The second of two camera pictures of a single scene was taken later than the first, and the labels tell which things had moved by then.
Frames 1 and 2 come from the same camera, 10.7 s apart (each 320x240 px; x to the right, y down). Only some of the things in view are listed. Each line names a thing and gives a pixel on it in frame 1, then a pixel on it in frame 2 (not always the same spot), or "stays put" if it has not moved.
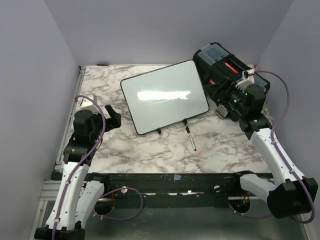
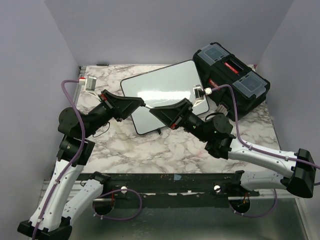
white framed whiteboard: [164, 96] stays put
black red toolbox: [216, 64] stays put
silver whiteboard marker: [188, 131] -> [151, 107]
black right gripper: [223, 95] -> [174, 116]
